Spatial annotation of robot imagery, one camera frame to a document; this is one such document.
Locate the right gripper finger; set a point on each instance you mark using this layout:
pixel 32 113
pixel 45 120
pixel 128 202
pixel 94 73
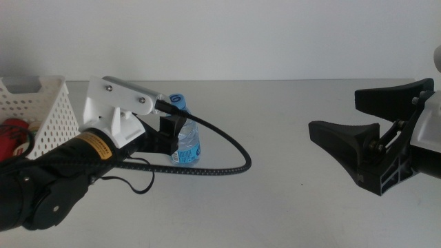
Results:
pixel 389 101
pixel 344 141

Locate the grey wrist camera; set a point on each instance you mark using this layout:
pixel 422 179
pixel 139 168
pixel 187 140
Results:
pixel 144 90
pixel 438 58

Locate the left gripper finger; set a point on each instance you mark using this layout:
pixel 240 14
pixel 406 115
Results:
pixel 169 137

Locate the white right camera bracket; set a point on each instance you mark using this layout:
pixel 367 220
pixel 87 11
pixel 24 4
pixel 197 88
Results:
pixel 429 127

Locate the white camera bracket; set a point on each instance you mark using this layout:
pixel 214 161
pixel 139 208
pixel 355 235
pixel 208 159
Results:
pixel 429 127
pixel 107 117

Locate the yellow jasmine tea bottle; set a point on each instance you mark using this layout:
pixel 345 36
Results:
pixel 34 126

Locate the clear water bottle blue label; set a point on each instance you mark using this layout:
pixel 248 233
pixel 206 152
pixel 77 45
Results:
pixel 189 144

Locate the white left camera bracket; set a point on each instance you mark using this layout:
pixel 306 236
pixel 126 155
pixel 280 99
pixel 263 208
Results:
pixel 107 117

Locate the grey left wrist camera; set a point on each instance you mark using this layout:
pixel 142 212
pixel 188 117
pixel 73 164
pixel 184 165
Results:
pixel 144 90

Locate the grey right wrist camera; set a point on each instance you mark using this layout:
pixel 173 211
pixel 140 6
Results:
pixel 438 58

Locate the red bottle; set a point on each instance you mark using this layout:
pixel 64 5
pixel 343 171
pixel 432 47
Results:
pixel 12 137

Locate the white perforated plastic basket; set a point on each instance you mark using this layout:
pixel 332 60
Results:
pixel 58 113

